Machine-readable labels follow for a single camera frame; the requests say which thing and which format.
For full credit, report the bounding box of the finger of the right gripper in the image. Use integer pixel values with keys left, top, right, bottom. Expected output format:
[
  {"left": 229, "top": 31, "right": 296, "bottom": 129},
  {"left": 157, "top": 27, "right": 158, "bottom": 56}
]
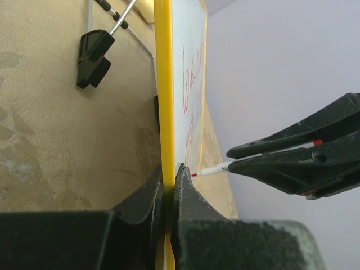
[
  {"left": 228, "top": 132, "right": 359, "bottom": 200},
  {"left": 226, "top": 93, "right": 359, "bottom": 159}
]

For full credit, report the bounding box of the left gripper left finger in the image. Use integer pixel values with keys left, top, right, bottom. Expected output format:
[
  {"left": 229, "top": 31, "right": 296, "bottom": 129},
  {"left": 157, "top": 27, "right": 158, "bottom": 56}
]
[{"left": 1, "top": 168, "right": 165, "bottom": 269}]

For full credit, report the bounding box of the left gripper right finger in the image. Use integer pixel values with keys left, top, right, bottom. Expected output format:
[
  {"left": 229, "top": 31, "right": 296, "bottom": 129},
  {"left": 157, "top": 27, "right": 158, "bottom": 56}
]
[{"left": 171, "top": 164, "right": 326, "bottom": 269}]

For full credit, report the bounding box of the red whiteboard marker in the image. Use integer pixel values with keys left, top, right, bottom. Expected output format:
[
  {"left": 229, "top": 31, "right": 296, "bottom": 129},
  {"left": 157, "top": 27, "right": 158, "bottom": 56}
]
[{"left": 191, "top": 139, "right": 323, "bottom": 177}]

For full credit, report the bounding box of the yellow framed whiteboard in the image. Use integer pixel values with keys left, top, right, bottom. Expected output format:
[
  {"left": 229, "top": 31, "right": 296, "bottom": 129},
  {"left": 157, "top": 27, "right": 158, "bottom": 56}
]
[{"left": 154, "top": 1, "right": 208, "bottom": 269}]

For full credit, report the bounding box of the cream toy microphone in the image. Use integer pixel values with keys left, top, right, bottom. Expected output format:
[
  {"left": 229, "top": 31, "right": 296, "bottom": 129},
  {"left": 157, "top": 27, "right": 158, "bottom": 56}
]
[{"left": 134, "top": 0, "right": 155, "bottom": 24}]

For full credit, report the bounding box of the wire whiteboard stand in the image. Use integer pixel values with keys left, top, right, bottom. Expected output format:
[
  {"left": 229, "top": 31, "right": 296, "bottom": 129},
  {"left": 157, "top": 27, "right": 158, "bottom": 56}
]
[{"left": 75, "top": 0, "right": 161, "bottom": 133}]

